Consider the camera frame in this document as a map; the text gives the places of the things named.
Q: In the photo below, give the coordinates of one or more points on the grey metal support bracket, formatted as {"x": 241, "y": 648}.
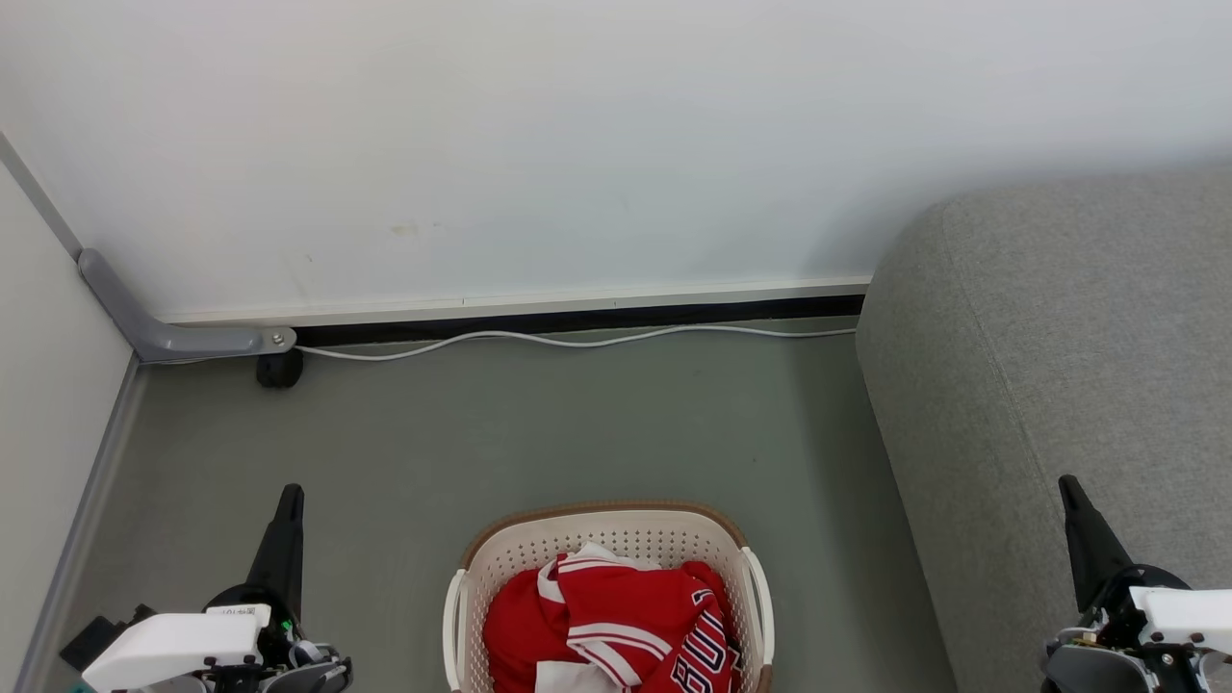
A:
{"x": 173, "y": 339}

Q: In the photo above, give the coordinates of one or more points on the black caster wheel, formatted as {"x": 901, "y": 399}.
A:
{"x": 279, "y": 371}

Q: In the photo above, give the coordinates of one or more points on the cream perforated laundry basket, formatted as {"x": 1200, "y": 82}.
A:
{"x": 616, "y": 529}

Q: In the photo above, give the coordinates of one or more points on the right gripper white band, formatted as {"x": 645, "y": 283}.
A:
{"x": 1184, "y": 616}

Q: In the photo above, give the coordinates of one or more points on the red white sports jersey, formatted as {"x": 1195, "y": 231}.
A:
{"x": 597, "y": 606}

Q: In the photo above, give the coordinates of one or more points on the grey floor skirting strip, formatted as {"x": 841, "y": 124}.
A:
{"x": 82, "y": 520}

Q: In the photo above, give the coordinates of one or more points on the grey fabric sofa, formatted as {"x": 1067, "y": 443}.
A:
{"x": 1059, "y": 337}

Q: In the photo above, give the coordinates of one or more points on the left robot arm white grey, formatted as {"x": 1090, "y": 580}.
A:
{"x": 318, "y": 674}

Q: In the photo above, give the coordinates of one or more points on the white black wall baseboard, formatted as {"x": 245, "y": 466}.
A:
{"x": 577, "y": 306}

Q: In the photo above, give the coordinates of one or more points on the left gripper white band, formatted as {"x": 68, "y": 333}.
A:
{"x": 164, "y": 645}

